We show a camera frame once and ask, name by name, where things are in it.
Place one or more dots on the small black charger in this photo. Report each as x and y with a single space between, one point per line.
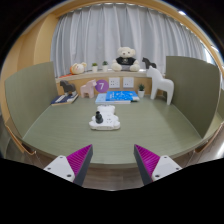
99 117

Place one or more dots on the cream teddy bear black shirt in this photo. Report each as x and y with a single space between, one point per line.
125 60

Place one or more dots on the ceiling light strip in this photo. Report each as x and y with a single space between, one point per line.
182 13

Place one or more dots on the bright blue book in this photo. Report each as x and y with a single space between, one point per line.
121 96

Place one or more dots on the purple round number sign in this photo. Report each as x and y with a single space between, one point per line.
102 86

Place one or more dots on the cream and orange plush toy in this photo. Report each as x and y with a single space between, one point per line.
78 68

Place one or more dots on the small black horse figure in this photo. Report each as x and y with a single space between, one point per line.
148 63

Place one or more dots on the pink horse figure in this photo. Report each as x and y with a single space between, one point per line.
88 89

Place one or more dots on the grey white curtain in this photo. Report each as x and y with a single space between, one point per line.
100 33

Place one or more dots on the green desk divider panel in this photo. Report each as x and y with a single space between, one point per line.
193 90
30 96

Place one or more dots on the small potted plant white pot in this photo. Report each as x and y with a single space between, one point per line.
141 91
105 67
95 68

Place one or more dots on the white wall socket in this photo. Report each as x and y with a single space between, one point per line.
114 82
128 82

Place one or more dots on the dark navy book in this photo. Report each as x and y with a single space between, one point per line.
61 99

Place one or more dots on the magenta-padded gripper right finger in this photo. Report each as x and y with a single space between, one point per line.
165 166

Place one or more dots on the dark grey horse figure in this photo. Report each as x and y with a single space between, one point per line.
67 86

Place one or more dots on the large white horse figure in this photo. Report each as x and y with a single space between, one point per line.
161 85

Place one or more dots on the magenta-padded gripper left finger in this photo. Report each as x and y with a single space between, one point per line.
60 166

